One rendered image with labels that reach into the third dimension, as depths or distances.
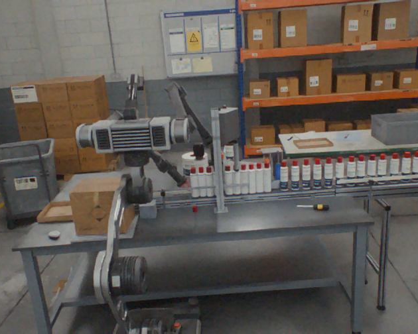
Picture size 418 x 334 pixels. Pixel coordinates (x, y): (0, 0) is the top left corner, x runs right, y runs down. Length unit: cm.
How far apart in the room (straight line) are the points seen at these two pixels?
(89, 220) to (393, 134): 289
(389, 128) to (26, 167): 364
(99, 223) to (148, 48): 504
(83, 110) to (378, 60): 461
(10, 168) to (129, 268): 312
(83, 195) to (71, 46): 528
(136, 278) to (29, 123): 462
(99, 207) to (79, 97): 371
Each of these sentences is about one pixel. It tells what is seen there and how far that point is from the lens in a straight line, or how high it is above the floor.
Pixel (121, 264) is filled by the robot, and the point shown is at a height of 96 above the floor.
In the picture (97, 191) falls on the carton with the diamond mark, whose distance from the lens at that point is 255.
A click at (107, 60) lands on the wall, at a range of 752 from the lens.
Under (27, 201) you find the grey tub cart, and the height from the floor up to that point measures 31.
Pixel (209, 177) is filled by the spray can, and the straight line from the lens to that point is 287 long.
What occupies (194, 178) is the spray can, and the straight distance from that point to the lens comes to 287.
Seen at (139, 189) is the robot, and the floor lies 116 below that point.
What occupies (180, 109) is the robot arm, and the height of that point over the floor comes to 152.
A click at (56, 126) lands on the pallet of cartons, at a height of 81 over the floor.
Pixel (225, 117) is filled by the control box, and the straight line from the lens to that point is 262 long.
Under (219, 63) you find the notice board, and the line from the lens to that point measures 712.
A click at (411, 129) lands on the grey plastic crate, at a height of 94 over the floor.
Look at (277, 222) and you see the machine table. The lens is 263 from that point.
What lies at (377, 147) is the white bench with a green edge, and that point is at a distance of 432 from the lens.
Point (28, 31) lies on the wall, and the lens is 792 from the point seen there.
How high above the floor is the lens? 196
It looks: 18 degrees down
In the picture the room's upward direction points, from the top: 4 degrees counter-clockwise
